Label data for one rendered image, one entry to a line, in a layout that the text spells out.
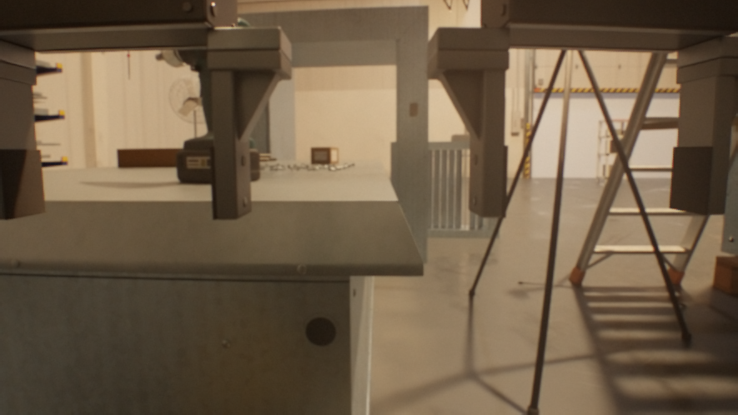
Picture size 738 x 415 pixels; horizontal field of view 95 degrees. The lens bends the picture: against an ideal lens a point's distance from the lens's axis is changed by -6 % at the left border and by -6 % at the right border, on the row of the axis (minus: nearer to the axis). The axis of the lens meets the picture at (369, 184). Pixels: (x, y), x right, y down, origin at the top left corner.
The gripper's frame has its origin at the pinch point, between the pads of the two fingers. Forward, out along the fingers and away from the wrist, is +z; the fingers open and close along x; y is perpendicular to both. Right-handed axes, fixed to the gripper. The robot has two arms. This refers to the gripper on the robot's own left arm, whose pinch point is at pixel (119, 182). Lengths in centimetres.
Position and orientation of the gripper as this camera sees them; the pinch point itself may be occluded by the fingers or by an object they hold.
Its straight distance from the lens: 25.1
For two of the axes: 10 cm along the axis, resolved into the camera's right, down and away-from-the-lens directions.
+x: -10.0, 0.1, -0.2
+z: 0.0, 10.0, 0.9
